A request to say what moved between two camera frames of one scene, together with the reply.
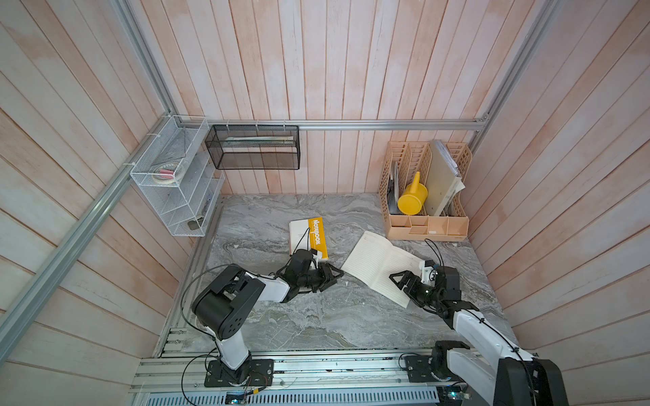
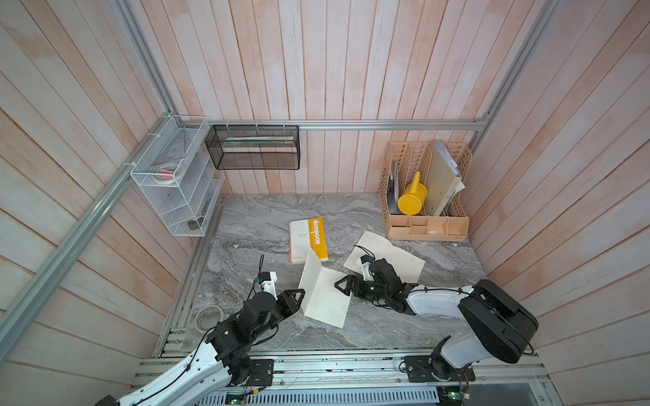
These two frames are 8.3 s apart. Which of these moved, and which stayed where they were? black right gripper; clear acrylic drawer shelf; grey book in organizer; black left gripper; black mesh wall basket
Moved: black left gripper; black right gripper
Stayed: black mesh wall basket; clear acrylic drawer shelf; grey book in organizer
